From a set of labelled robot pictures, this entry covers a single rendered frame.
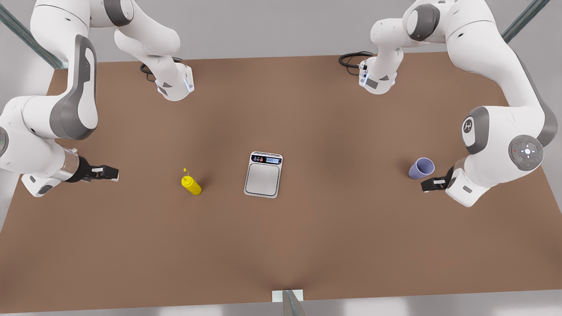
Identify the silver frame post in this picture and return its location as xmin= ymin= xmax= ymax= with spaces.
xmin=272 ymin=289 xmax=308 ymax=316
xmin=0 ymin=4 xmax=68 ymax=71
xmin=501 ymin=0 xmax=551 ymax=43

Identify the black cable loop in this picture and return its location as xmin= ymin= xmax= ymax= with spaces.
xmin=339 ymin=51 xmax=375 ymax=76
xmin=140 ymin=57 xmax=184 ymax=83

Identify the silver kitchen scale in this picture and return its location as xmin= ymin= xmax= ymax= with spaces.
xmin=244 ymin=151 xmax=284 ymax=199

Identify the lavender cup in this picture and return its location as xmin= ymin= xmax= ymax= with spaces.
xmin=408 ymin=158 xmax=435 ymax=180

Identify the yellow sauce bottle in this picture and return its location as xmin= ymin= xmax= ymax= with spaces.
xmin=181 ymin=168 xmax=202 ymax=196

